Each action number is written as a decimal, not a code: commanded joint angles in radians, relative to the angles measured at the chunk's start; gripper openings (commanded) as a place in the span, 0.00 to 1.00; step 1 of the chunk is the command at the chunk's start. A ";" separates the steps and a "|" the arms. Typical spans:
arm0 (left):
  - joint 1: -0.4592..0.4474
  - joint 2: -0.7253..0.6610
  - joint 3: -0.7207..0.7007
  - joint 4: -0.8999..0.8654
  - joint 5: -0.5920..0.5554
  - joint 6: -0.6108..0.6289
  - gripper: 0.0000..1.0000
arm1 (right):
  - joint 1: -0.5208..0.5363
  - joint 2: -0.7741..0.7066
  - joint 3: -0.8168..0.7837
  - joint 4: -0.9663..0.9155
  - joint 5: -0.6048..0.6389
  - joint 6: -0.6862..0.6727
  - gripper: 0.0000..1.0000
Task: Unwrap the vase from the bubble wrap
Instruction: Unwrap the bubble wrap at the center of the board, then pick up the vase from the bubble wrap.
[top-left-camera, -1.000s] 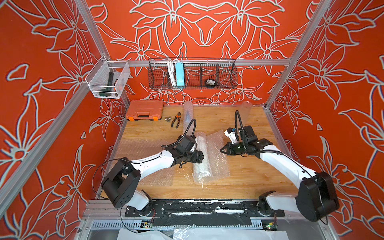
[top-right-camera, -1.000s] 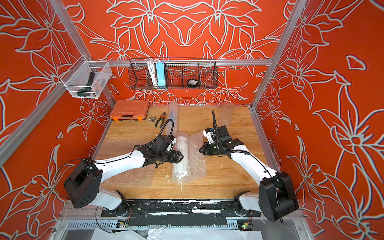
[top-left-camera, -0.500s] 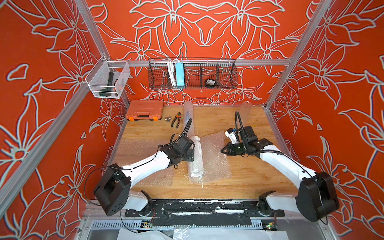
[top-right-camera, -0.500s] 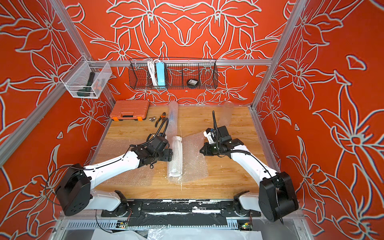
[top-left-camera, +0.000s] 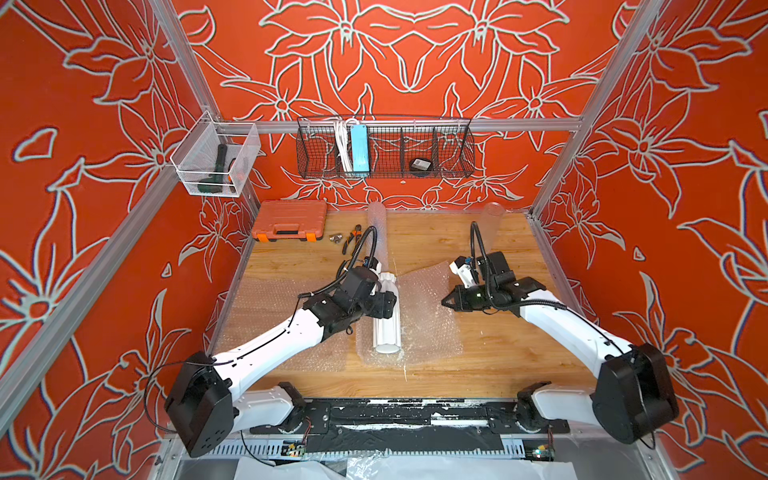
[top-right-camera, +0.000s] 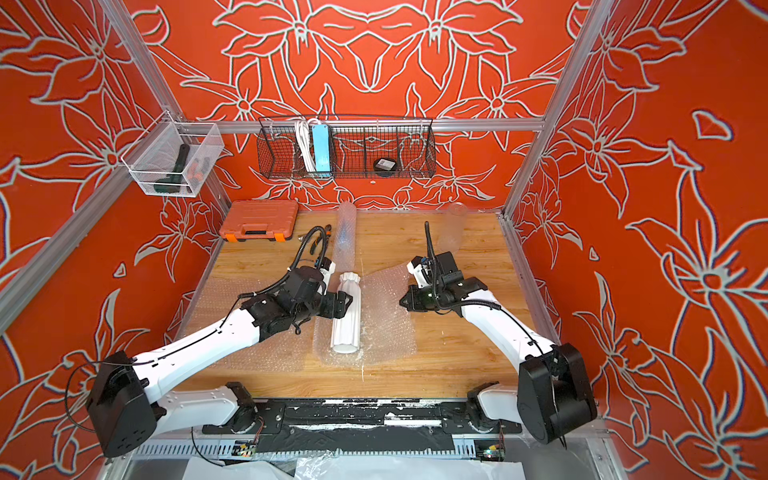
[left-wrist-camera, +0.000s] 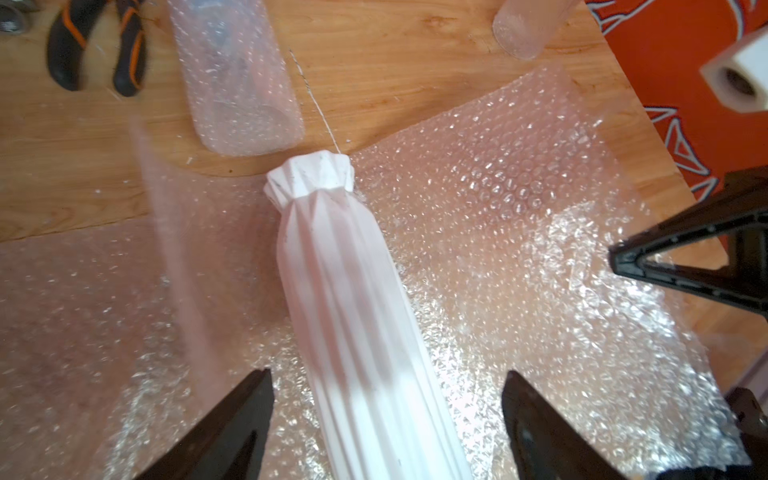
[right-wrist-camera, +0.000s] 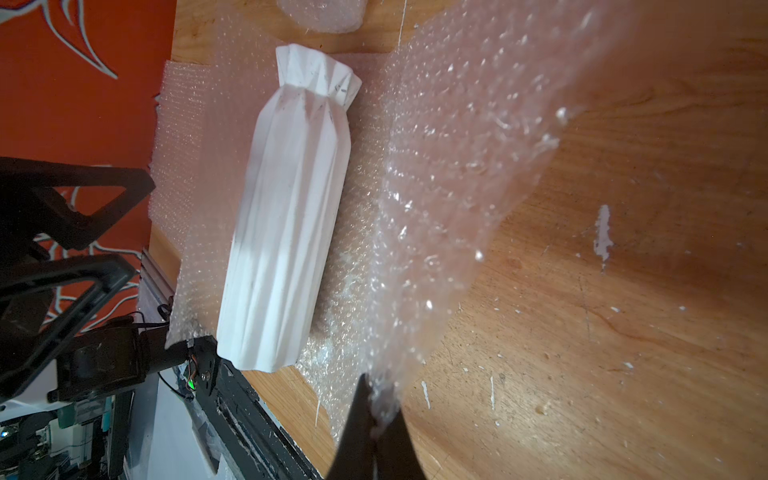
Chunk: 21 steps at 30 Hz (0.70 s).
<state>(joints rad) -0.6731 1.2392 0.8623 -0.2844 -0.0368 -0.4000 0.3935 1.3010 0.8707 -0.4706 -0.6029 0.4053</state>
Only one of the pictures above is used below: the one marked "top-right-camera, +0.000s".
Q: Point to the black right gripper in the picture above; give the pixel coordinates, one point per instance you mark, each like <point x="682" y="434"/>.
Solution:
<point x="414" y="306"/>

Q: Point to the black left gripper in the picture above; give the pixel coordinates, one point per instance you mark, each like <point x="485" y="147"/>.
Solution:
<point x="341" y="302"/>

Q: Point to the white ribbed ceramic vase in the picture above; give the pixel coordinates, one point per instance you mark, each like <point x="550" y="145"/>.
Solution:
<point x="346" y="331"/>

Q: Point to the narrow bubble bundle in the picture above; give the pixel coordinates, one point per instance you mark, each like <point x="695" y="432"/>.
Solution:
<point x="345" y="238"/>

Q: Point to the bubble wrap roll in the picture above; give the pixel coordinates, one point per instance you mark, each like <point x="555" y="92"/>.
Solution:
<point x="387" y="329"/>

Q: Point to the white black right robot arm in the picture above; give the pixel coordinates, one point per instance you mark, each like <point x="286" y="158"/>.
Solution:
<point x="553" y="396"/>

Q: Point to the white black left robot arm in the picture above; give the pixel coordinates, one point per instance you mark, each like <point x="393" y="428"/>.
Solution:
<point x="131" y="398"/>

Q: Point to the orange plastic tool case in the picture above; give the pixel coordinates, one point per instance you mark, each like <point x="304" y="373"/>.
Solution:
<point x="273" y="220"/>

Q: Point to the small black device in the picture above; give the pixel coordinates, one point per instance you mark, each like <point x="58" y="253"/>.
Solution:
<point x="385" y="166"/>

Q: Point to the light blue box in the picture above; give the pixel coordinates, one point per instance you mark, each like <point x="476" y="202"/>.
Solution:
<point x="321" y="143"/>

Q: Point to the dark green screwdriver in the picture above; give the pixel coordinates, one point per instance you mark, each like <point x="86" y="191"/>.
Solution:
<point x="171" y="183"/>

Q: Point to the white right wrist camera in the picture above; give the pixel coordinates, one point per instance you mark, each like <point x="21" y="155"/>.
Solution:
<point x="418" y="267"/>

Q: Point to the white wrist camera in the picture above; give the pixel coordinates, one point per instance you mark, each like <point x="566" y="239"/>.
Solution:
<point x="418" y="267"/>
<point x="327" y="269"/>

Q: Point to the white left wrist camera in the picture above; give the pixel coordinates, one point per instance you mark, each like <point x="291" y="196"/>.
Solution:
<point x="327" y="269"/>

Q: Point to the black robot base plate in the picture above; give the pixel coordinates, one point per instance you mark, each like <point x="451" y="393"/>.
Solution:
<point x="272" y="416"/>

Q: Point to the black wire wall basket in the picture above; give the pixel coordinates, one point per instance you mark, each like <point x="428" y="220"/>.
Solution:
<point x="285" y="146"/>

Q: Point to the clear acrylic wall box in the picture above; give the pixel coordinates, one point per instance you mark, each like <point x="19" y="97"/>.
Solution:
<point x="152" y="154"/>

